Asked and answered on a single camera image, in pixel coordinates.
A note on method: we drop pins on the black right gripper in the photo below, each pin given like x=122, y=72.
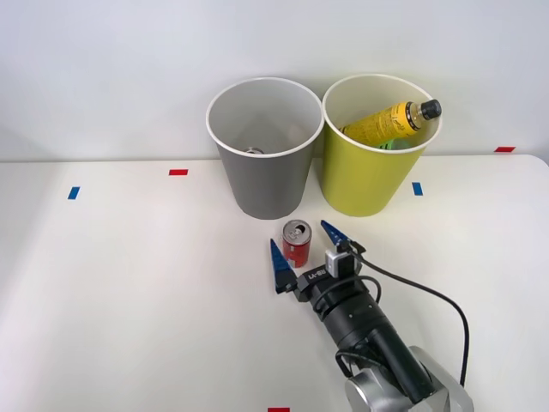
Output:
x=313, y=285

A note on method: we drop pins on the red drink can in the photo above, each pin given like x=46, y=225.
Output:
x=296, y=252

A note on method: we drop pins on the silver and black right arm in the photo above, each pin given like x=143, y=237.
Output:
x=364, y=322

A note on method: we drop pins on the grey plastic waste bin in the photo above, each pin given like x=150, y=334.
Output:
x=266, y=189

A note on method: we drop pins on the yellow-green plastic waste bin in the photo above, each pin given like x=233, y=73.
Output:
x=364, y=180

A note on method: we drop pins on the silver-topped drink can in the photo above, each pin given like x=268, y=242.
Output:
x=253, y=150

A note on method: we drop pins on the green plastic bottle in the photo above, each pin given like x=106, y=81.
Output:
x=392, y=144

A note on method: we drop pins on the yellow label bottle black cap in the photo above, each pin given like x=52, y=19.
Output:
x=386, y=122

